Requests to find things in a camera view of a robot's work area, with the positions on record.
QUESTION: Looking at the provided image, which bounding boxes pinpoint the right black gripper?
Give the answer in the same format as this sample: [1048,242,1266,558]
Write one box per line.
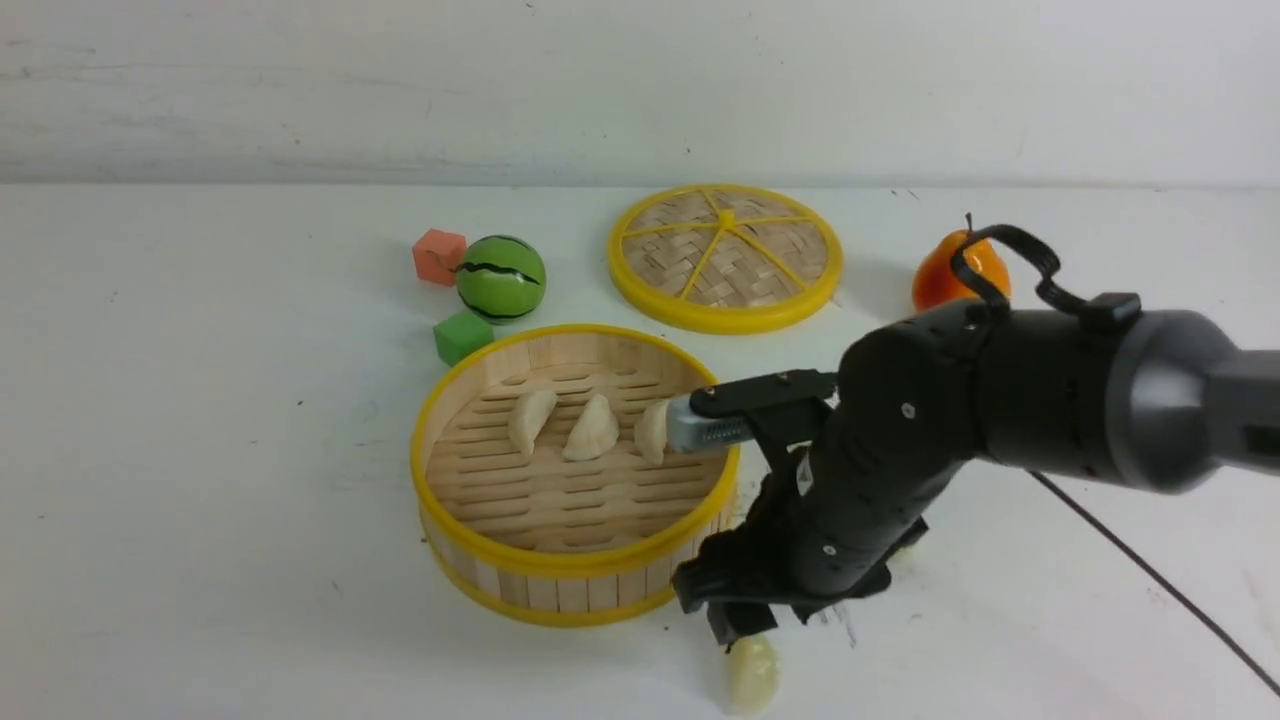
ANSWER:
[672,393,977,651]

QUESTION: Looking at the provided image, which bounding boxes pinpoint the green dumpling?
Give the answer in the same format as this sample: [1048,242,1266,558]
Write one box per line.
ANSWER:
[727,635,781,717]
[887,539,923,571]

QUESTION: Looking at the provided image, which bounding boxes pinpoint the white dumpling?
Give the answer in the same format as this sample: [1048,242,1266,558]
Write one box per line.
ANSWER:
[562,395,620,462]
[507,389,558,460]
[634,398,669,466]

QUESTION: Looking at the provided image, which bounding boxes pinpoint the right grey black robot arm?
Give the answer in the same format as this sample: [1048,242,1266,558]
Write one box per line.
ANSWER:
[668,293,1279,646]

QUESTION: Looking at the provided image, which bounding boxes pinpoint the yellow rimmed bamboo steamer tray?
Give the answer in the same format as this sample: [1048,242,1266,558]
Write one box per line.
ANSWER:
[410,324,740,626]

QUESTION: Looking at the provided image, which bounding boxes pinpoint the yellow woven steamer lid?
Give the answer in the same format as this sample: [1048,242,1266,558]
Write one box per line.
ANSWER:
[605,184,844,334]

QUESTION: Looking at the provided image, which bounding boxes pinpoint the orange toy pear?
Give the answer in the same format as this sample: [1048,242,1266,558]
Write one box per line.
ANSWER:
[911,213,1012,314]

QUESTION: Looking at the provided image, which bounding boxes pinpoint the green foam cube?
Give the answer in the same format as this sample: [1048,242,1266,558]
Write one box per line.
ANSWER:
[431,309,495,366]

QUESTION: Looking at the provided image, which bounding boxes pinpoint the green toy watermelon ball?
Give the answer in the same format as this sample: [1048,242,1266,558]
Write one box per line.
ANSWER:
[454,234,547,324]

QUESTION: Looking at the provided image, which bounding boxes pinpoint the orange foam cube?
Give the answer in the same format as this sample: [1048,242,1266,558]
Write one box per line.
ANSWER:
[411,228,468,287]

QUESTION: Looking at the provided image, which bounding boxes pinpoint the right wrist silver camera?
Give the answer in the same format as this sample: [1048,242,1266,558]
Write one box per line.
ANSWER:
[664,370,838,457]

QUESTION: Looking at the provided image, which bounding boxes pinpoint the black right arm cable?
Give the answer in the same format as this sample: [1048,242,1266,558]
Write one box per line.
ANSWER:
[950,224,1280,698]

